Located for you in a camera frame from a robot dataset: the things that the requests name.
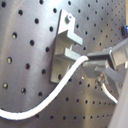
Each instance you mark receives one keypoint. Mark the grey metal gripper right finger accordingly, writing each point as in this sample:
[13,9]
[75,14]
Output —
[115,56]

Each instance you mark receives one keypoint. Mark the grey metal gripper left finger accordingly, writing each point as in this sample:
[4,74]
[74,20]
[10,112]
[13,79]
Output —
[103,73]

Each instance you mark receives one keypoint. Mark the blue object at edge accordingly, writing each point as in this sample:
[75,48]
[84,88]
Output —
[124,30]

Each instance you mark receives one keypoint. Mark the grey metal cable clip bracket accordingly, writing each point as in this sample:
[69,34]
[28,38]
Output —
[63,53]

